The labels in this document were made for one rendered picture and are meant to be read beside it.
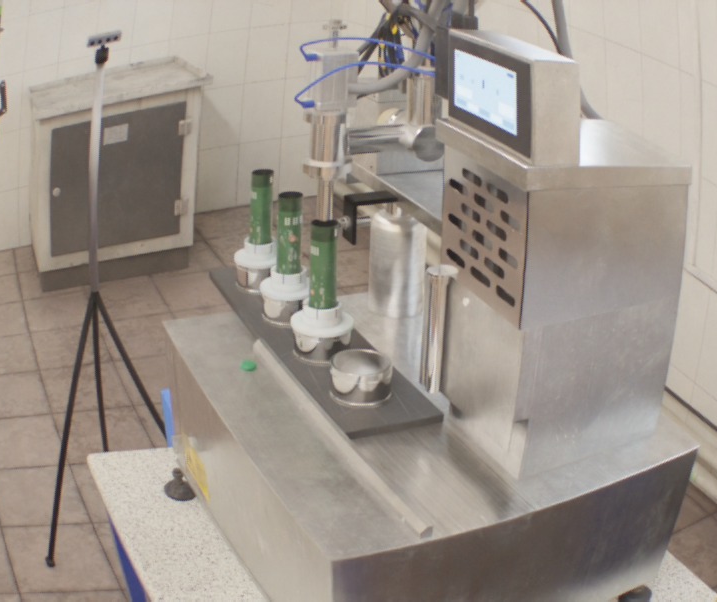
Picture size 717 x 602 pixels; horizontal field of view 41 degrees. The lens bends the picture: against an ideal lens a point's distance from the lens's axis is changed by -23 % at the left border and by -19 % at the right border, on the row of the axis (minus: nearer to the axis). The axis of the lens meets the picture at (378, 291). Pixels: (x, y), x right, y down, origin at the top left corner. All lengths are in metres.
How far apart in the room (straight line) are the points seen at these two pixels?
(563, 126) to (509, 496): 0.38
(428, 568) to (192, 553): 0.48
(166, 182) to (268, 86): 0.96
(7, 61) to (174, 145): 1.16
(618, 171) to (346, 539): 0.44
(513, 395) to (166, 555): 0.58
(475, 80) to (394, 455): 0.40
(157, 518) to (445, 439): 0.50
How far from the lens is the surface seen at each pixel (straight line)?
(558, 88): 1.01
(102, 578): 2.61
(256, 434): 1.24
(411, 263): 1.50
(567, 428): 1.17
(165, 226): 4.33
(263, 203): 1.53
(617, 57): 3.21
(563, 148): 1.03
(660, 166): 1.12
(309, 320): 1.36
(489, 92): 1.06
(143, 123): 4.18
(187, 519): 1.55
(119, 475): 1.66
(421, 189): 1.37
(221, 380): 1.35
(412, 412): 1.27
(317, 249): 1.33
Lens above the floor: 1.64
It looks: 23 degrees down
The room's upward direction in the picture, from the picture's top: 2 degrees clockwise
